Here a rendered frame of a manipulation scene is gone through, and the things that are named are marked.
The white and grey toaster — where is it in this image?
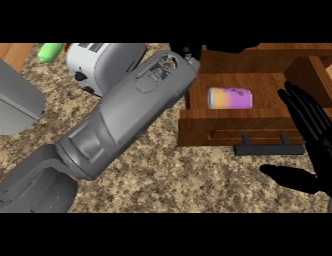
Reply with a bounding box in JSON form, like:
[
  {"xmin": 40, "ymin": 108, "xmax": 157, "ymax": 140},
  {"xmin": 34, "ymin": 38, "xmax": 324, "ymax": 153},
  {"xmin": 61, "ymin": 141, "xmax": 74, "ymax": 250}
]
[{"xmin": 65, "ymin": 42, "xmax": 149, "ymax": 98}]

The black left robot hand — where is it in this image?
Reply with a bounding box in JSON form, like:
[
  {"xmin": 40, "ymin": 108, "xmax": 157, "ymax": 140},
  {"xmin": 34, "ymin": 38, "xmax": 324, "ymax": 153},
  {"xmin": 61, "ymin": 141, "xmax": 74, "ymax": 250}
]
[{"xmin": 168, "ymin": 42, "xmax": 262, "ymax": 62}]

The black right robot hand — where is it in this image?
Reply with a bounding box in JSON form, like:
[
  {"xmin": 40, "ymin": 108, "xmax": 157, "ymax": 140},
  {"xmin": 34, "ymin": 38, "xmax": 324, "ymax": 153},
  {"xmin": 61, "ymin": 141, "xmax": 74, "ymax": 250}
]
[{"xmin": 259, "ymin": 80, "xmax": 332, "ymax": 210}]

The orange and purple can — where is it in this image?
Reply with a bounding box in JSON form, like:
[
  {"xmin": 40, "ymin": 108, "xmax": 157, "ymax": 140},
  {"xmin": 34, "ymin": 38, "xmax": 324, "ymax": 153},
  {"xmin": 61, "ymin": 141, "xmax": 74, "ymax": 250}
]
[{"xmin": 207, "ymin": 86, "xmax": 254, "ymax": 110}]

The wooden drawer front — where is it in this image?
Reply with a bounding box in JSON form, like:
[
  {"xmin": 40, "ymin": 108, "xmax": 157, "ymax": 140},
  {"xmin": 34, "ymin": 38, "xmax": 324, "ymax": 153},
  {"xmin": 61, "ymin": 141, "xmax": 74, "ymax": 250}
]
[{"xmin": 176, "ymin": 107, "xmax": 332, "ymax": 148}]

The green cucumber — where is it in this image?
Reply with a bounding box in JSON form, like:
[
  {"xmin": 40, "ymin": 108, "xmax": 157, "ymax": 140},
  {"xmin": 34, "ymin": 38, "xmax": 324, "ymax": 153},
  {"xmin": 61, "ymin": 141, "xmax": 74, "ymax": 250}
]
[{"xmin": 37, "ymin": 42, "xmax": 67, "ymax": 64}]

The large grey appliance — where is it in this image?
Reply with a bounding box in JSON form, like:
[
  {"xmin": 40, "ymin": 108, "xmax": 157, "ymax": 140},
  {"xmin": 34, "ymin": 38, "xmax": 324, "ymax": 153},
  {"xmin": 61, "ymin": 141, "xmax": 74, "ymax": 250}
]
[{"xmin": 0, "ymin": 43, "xmax": 47, "ymax": 136}]

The open wooden drawer box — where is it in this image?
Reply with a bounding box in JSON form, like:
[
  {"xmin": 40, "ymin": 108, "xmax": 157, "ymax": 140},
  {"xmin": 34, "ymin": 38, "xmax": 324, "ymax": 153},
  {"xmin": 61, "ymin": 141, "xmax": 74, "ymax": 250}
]
[{"xmin": 185, "ymin": 42, "xmax": 332, "ymax": 113}]

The dark grey drawer handle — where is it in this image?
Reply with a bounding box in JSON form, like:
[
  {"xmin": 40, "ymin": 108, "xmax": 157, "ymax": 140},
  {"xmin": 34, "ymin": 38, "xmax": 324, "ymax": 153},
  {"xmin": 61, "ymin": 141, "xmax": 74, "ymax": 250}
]
[{"xmin": 232, "ymin": 132, "xmax": 307, "ymax": 157}]

